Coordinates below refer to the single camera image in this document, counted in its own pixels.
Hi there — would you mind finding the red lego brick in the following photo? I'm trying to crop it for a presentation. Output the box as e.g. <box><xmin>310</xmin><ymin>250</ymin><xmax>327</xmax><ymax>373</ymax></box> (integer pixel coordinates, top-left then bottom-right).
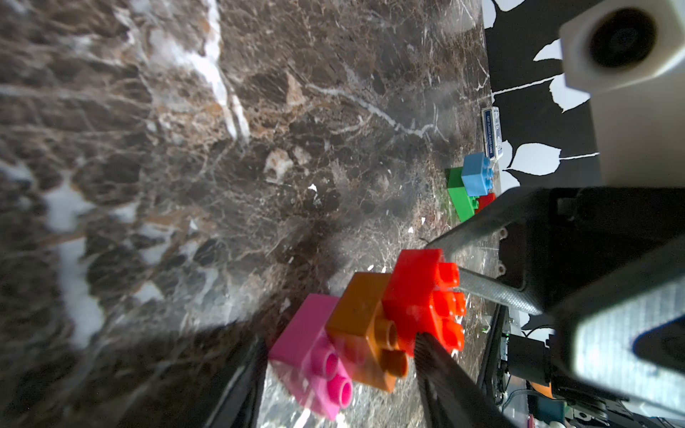
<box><xmin>476</xmin><ymin>193</ymin><xmax>497</xmax><ymax>213</ymax></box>

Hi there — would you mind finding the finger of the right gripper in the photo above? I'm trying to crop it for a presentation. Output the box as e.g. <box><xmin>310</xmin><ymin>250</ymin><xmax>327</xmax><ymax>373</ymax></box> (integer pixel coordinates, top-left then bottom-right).
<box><xmin>460</xmin><ymin>267</ymin><xmax>543</xmax><ymax>315</ymax></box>
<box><xmin>426</xmin><ymin>187</ymin><xmax>546</xmax><ymax>259</ymax></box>

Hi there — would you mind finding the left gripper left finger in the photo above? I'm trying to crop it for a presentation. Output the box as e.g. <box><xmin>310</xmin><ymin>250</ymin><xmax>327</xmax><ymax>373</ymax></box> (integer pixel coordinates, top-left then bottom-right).
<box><xmin>187</xmin><ymin>336</ymin><xmax>268</xmax><ymax>427</ymax></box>

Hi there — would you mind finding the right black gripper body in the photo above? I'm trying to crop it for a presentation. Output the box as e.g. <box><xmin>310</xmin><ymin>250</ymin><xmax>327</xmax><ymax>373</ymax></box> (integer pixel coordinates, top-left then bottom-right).
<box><xmin>498</xmin><ymin>187</ymin><xmax>684</xmax><ymax>317</ymax></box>

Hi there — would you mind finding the green lego brick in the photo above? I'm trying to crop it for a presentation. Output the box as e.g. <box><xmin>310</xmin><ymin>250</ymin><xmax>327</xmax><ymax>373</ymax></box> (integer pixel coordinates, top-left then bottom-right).
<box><xmin>445</xmin><ymin>168</ymin><xmax>479</xmax><ymax>222</ymax></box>

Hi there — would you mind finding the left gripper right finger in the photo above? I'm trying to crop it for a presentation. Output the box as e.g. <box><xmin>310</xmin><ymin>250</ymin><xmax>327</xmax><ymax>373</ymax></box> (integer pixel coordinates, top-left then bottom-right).
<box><xmin>414</xmin><ymin>333</ymin><xmax>513</xmax><ymax>428</ymax></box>

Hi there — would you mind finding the orange lego brick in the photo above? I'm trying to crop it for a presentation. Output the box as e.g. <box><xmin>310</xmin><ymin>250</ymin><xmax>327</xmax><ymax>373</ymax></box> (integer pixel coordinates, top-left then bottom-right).
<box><xmin>326</xmin><ymin>272</ymin><xmax>409</xmax><ymax>393</ymax></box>

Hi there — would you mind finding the blue lego brick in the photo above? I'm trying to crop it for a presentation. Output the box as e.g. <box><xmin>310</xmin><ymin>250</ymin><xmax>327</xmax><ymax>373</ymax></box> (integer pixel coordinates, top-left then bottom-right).
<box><xmin>461</xmin><ymin>153</ymin><xmax>494</xmax><ymax>197</ymax></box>

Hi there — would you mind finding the pink lego brick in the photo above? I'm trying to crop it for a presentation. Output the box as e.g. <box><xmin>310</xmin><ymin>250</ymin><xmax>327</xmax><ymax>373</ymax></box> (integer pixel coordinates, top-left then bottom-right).
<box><xmin>269</xmin><ymin>294</ymin><xmax>354</xmax><ymax>420</ymax></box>

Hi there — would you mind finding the orange-red lego brick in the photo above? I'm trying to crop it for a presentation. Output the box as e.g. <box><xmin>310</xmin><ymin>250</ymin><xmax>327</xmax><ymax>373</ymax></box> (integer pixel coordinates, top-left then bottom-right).
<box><xmin>382</xmin><ymin>249</ymin><xmax>467</xmax><ymax>356</ymax></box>

